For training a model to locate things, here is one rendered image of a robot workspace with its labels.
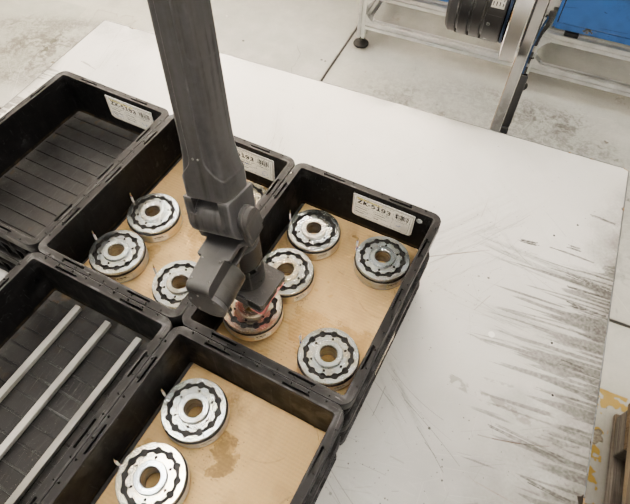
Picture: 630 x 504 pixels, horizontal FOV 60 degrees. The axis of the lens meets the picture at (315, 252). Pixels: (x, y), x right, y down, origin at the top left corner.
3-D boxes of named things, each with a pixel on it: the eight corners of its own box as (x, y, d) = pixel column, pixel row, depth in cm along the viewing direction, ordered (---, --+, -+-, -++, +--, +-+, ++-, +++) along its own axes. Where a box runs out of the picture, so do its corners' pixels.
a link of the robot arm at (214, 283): (255, 200, 67) (199, 188, 70) (211, 275, 62) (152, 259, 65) (280, 255, 77) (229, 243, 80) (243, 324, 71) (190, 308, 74)
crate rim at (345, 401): (298, 168, 107) (298, 159, 105) (441, 224, 100) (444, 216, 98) (179, 328, 87) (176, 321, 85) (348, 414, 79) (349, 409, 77)
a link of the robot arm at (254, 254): (265, 224, 73) (228, 211, 74) (242, 265, 70) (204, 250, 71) (269, 250, 79) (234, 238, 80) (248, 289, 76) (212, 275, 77)
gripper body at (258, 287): (263, 312, 81) (259, 289, 75) (208, 281, 84) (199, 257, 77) (286, 279, 84) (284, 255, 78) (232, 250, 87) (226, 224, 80)
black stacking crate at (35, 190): (81, 111, 130) (63, 71, 121) (182, 152, 123) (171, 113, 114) (-52, 226, 110) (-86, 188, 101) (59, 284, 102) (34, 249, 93)
